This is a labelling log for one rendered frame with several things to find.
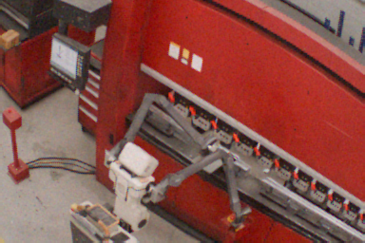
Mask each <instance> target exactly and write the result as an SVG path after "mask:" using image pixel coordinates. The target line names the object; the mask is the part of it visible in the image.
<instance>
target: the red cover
mask: <svg viewBox="0 0 365 243"><path fill-rule="evenodd" d="M213 1H215V2H217V3H219V4H221V5H224V6H225V7H227V8H229V9H232V10H234V11H235V12H237V13H239V14H240V15H243V16H245V17H247V18H249V19H251V20H252V21H254V22H256V23H257V24H260V25H262V26H264V27H265V28H267V29H268V30H270V31H272V32H273V33H275V34H276V35H278V36H280V37H281V38H283V39H284V40H286V41H288V42H289V43H291V44H292V45H293V46H295V47H298V48H300V49H301V50H303V51H304V52H305V53H307V54H308V55H310V56H311V57H314V58H315V59H316V60H318V61H319V62H320V63H322V64H323V65H326V66H327V67H328V68H330V69H331V70H332V71H334V72H335V73H336V74H337V75H338V76H341V77H342V78H343V79H344V80H345V81H348V82H349V83H350V84H352V85H353V86H354V87H355V88H358V89H359V90H360V91H361V92H363V93H364V94H365V67H364V66H362V65H361V64H359V63H358V62H357V61H355V60H354V59H352V58H350V57H349V56H348V55H347V54H346V53H343V52H342V51H340V50H339V49H338V48H337V47H334V46H333V45H332V44H330V43H328V42H327V41H326V40H325V39H323V38H321V37H319V36H318V35H317V34H315V33H313V32H312V31H311V30H309V29H308V28H306V27H304V26H302V25H301V24H299V23H298V22H296V21H295V20H293V19H292V18H289V17H287V16H285V15H284V14H282V13H281V12H279V11H278V10H276V9H273V8H271V7H269V6H267V5H266V4H264V3H262V2H261V1H259V0H213Z"/></svg>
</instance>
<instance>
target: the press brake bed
mask: <svg viewBox="0 0 365 243"><path fill-rule="evenodd" d="M135 136H136V138H135V140H134V141H133V142H132V143H133V144H135V145H137V146H138V147H140V148H141V149H142V150H144V151H145V152H147V154H149V155H150V156H151V157H153V158H154V159H156V160H157V161H158V163H159V165H158V166H157V167H156V168H155V170H154V172H152V173H153V174H152V175H151V176H152V177H154V179H155V182H156V184H157V183H158V184H159V183H160V182H161V181H162V179H163V178H165V177H166V175H167V174H175V173H177V172H178V171H180V170H182V169H185V168H187V167H188V166H190V165H191V164H189V163H187V162H186V161H185V160H183V159H181V158H180V157H178V156H176V155H175V154H173V153H172V152H170V151H169V150H167V149H166V148H165V147H162V146H161V145H159V144H158V143H157V142H156V141H154V140H153V139H151V138H150V137H149V136H148V135H145V134H143V132H141V131H140V130H138V132H137V133H136V135H135ZM203 176H204V173H203V172H202V171H198V172H197V173H196V174H192V175H191V176H189V177H188V178H187V179H184V180H182V183H181V184H180V185H179V186H178V187H173V186H170V187H169V189H168V190H167V191H168V192H167V193H166V195H167V196H168V198H165V199H164V200H161V201H160V202H159V203H158V204H157V205H156V207H155V208H152V210H150V211H151V212H152V213H154V214H155V215H158V216H159V217H160V218H163V219H164V221H167V222H168V223H170V224H171V225H173V226H175V227H176V228H178V229H180V230H181V231H183V232H185V233H186V234H189V235H190V236H192V237H193V238H196V239H197V240H199V241H200V242H201V243H223V242H224V239H225V237H226V235H225V234H223V233H222V232H221V231H220V230H219V229H218V227H219V224H220V221H221V219H223V218H225V217H227V216H229V215H231V214H233V212H232V211H231V209H230V206H229V205H230V198H229V192H228V188H227V186H224V185H222V183H219V182H217V180H214V179H213V178H211V177H210V178H209V181H208V182H204V181H203ZM238 197H239V199H240V205H241V207H240V208H244V207H246V206H249V207H250V208H251V209H250V210H251V211H252V213H251V214H249V215H250V217H252V218H253V219H254V220H253V223H252V226H251V228H250V230H249V232H248V234H246V235H244V236H241V237H240V238H238V239H235V240H236V242H235V243H287V242H288V243H324V242H321V241H320V240H319V239H316V238H315V237H313V236H311V235H309V234H307V233H306V232H304V231H303V230H301V229H299V228H298V227H296V226H293V225H292V224H290V223H289V222H287V221H285V220H284V219H282V218H280V217H278V216H277V215H274V214H271V213H269V211H267V210H265V209H264V208H262V207H260V206H259V205H257V204H255V203H254V202H252V201H251V200H248V198H245V197H244V196H241V195H238Z"/></svg>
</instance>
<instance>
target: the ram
mask: <svg viewBox="0 0 365 243"><path fill-rule="evenodd" d="M170 42H172V43H174V44H177V45H178V46H180V48H179V53H178V59H177V58H175V57H172V56H170V55H168V53H169V48H170ZM183 49H187V50H188V51H189V52H188V59H187V58H185V57H183ZM193 54H195V55H197V56H199V58H202V66H201V72H199V71H198V70H197V69H195V68H193V67H191V64H192V58H193ZM182 58H184V59H185V60H187V61H188V63H187V65H186V64H184V63H183V62H182ZM142 64H144V65H145V66H147V67H150V68H152V69H153V70H154V71H156V72H157V73H159V74H161V75H164V76H165V78H167V79H169V80H170V81H172V82H173V83H175V84H176V85H178V86H181V87H183V88H185V89H186V90H188V91H189V92H190V93H192V94H193V95H195V96H197V97H198V98H200V99H202V100H204V101H206V102H207V103H209V104H211V105H213V106H214V107H215V108H217V109H218V110H220V111H221V112H224V113H225V114H226V115H228V116H229V117H231V118H232V119H233V120H235V121H237V122H240V123H241V124H243V125H244V126H245V127H247V128H249V129H251V130H252V131H253V132H255V133H256V134H259V135H260V136H261V137H262V138H264V139H266V140H268V141H269V142H272V143H273V144H274V145H276V146H277V147H278V148H279V149H281V150H283V151H284V152H286V153H288V155H289V154H290V155H291V156H292V157H294V158H295V159H297V160H299V161H301V162H302V163H304V164H305V165H307V167H310V168H311V169H313V170H315V171H316V172H317V173H318V174H320V175H321V176H323V177H325V178H327V179H329V180H330V181H331V182H333V183H334V184H336V185H337V186H338V187H340V188H341V189H343V190H345V191H346V192H347V193H349V194H350V195H352V196H354V197H356V198H357V199H360V201H362V202H364V203H365V100H364V99H363V98H362V97H360V96H359V95H358V94H356V93H355V92H354V91H353V90H351V89H350V88H349V87H348V86H346V85H344V84H343V83H341V82H340V81H339V80H338V79H337V78H334V77H333V76H332V75H331V74H329V73H328V72H326V71H324V70H323V69H322V68H320V67H319V66H318V65H315V64H313V63H312V62H311V61H309V60H308V59H307V58H305V57H303V56H302V55H300V54H299V53H297V52H296V51H294V50H293V49H291V48H290V47H288V46H286V45H284V44H283V43H281V42H280V41H278V40H277V39H275V38H274V37H272V36H270V35H269V34H267V33H264V32H262V31H261V30H260V29H258V28H256V27H254V26H253V25H251V24H248V23H246V22H244V21H243V20H241V19H240V18H238V17H237V16H234V15H232V14H230V13H228V12H226V11H225V10H222V9H219V8H217V7H215V6H213V5H211V4H209V3H208V2H204V1H202V0H152V4H151V7H150V12H149V18H148V24H147V30H146V37H145V42H144V49H143V57H142ZM141 70H143V71H144V72H145V73H146V74H148V75H150V76H151V77H154V78H155V79H157V80H158V81H160V82H162V83H163V84H165V85H166V86H169V87H171V88H173V89H174V90H176V91H177V92H178V93H180V94H181V95H183V96H185V97H186V98H187V99H188V100H191V101H192V102H194V103H196V104H198V105H199V106H201V107H202V108H203V109H205V110H207V111H208V112H210V113H213V114H215V116H217V117H219V118H220V119H222V120H223V121H224V122H226V123H230V124H231V125H232V126H233V127H235V128H237V129H238V130H239V131H241V132H243V134H245V135H247V137H251V138H252V139H253V140H255V141H257V142H259V144H261V145H263V146H265V147H266V148H267V149H268V148H269V150H271V151H272V152H275V153H276V154H277V155H279V156H280V157H282V158H284V159H286V160H287V161H288V162H290V163H292V164H294V165H295V166H296V167H297V168H299V169H301V170H302V171H303V172H306V174H309V176H311V177H313V178H315V179H317V180H318V181H320V182H322V184H324V185H326V186H328V187H329V188H330V189H332V190H334V191H336V193H338V194H340V195H341V196H344V197H345V198H347V199H348V200H350V201H352V202H353V203H354V204H355V205H357V206H358V207H359V208H362V209H363V210H365V207H363V206H362V205H361V204H359V203H358V202H355V200H353V199H352V198H350V197H349V196H346V195H345V194H343V193H341V192H340V191H339V190H338V189H337V188H335V187H333V186H331V185H330V184H329V183H327V182H325V181H324V180H323V179H321V178H319V177H317V176H315V175H314V174H312V173H311V172H309V171H308V170H307V169H304V168H303V167H301V166H300V165H298V164H297V163H296V162H294V161H292V160H290V159H288V158H287V157H286V156H284V155H282V153H280V152H278V150H277V151H276V149H274V148H273V147H270V146H269V145H268V144H267V143H264V142H263V141H262V140H259V139H257V138H256V137H255V136H253V135H251V134H249V133H248V132H247V131H245V130H243V129H242V128H240V127H238V126H237V125H236V124H234V123H233V122H231V121H229V120H228V119H226V118H225V117H224V116H222V115H220V114H219V113H216V112H215V111H213V110H212V109H210V108H208V107H207V106H205V105H204V104H202V103H201V102H199V101H197V100H194V99H192V98H191V97H189V95H187V94H185V93H184V92H182V91H180V89H178V88H177V87H176V86H173V85H171V84H169V83H167V82H165V81H164V80H163V79H162V78H160V77H158V76H155V75H153V73H151V72H150V71H148V70H146V69H144V68H142V67H141Z"/></svg>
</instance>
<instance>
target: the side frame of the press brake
mask: <svg viewBox="0 0 365 243"><path fill-rule="evenodd" d="M111 1H112V3H111V6H110V14H109V16H108V22H107V24H106V34H105V43H104V50H103V55H102V66H101V76H100V82H99V89H98V112H97V124H96V135H97V136H96V158H95V159H96V168H95V170H96V180H97V181H98V182H100V183H101V184H103V185H104V186H105V187H106V188H107V189H108V190H109V191H110V192H111V193H112V194H113V195H115V193H114V192H113V188H114V185H115V184H114V181H112V180H111V179H110V177H109V168H108V167H106V166H105V165H104V162H105V158H106V157H105V155H106V152H105V150H107V151H108V152H109V151H110V150H111V148H114V147H115V145H116V144H117V143H118V142H119V141H120V140H121V139H123V138H124V137H125V130H126V120H125V119H126V115H128V114H130V113H132V112H134V111H136V110H138V109H140V107H141V103H142V101H143V99H144V93H151V94H158V95H163V96H164V97H165V99H166V100H168V94H169V93H170V92H172V91H173V90H174V89H173V88H171V87H169V86H166V85H165V84H163V83H162V82H160V81H158V80H157V79H155V78H154V77H151V76H150V75H148V74H146V73H145V72H144V71H143V70H141V63H142V57H143V49H144V42H145V37H146V30H147V24H148V18H149V12H150V7H151V4H152V0H111Z"/></svg>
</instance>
